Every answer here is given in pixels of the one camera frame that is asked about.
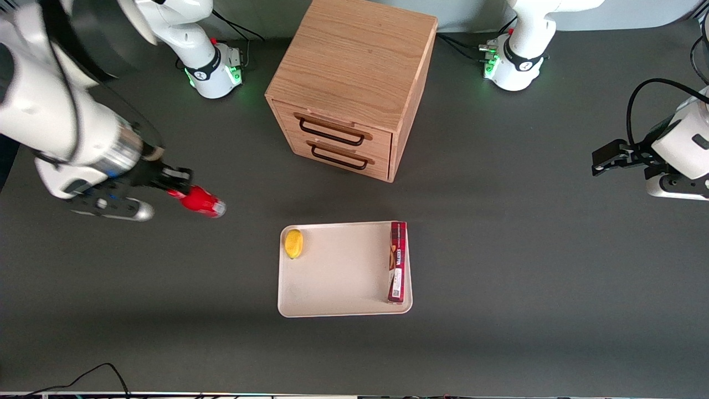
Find wooden drawer cabinet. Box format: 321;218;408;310
265;0;439;183

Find black hanging cable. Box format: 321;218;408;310
689;16;709;85

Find red snack box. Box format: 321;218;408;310
387;221;408;305

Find black base cables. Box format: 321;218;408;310
436;16;518;65
209;10;268;70

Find black table edge cable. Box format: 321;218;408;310
16;362;131;399

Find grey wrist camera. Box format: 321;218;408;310
646;173;709;201
68;190;155;223

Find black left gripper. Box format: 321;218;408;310
591;119;675;179

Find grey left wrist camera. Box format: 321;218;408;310
646;173;709;201

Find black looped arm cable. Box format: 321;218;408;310
626;78;709;147

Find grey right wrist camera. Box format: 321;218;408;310
68;190;155;223

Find yellow lemon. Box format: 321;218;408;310
284;229;304;259

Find red coke bottle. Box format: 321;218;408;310
166;186;227;219

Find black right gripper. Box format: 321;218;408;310
118;142;194;195

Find black left base cables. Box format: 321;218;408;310
436;16;518;65

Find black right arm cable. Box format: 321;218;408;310
34;0;118;167

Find cream plastic tray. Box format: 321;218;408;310
277;221;414;318

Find black drawer handle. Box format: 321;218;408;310
294;112;373;147
307;140;376;171

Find black right base cables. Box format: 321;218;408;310
209;10;268;70

